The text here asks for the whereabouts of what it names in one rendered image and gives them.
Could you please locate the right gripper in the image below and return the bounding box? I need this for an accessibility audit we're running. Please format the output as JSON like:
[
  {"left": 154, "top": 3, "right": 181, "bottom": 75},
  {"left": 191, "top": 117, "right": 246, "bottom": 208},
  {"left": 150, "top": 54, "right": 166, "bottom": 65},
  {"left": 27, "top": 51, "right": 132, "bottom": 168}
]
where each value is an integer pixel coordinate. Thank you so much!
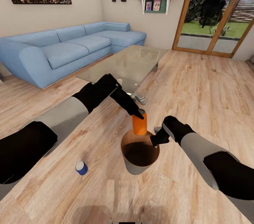
[{"left": 150, "top": 132, "right": 170, "bottom": 146}]

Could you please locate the trash can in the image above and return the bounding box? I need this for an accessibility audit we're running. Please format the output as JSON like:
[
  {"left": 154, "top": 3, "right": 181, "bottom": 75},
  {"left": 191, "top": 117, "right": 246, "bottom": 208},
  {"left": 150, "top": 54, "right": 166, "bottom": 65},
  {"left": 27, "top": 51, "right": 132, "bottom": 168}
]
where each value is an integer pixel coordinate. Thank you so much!
[{"left": 121, "top": 129, "right": 160, "bottom": 175}]

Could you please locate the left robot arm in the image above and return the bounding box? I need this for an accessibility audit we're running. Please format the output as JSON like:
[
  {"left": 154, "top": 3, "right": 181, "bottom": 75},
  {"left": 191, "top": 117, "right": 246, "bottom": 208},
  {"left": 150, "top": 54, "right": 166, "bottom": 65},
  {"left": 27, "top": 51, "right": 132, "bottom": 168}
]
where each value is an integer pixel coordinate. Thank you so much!
[{"left": 0, "top": 73, "right": 146, "bottom": 201}]

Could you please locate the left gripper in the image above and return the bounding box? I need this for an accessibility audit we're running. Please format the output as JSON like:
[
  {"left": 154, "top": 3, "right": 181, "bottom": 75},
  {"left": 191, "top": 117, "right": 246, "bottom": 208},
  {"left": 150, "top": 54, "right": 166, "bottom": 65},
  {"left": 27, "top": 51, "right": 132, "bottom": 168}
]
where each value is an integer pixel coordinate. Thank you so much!
[{"left": 117, "top": 93, "right": 144, "bottom": 120}]

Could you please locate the can of soda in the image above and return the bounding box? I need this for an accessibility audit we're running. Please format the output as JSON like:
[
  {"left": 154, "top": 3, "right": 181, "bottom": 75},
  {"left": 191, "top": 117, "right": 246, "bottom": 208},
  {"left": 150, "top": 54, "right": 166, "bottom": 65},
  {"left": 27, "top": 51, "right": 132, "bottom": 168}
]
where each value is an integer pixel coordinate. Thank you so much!
[
  {"left": 75, "top": 161, "right": 88, "bottom": 175},
  {"left": 132, "top": 109, "right": 147, "bottom": 136}
]

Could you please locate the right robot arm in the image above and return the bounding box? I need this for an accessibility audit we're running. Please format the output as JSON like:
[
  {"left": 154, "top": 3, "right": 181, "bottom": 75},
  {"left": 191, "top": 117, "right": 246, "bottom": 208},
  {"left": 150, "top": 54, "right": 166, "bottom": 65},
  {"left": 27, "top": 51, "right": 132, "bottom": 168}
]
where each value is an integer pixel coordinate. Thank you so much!
[{"left": 150, "top": 116, "right": 254, "bottom": 224}]

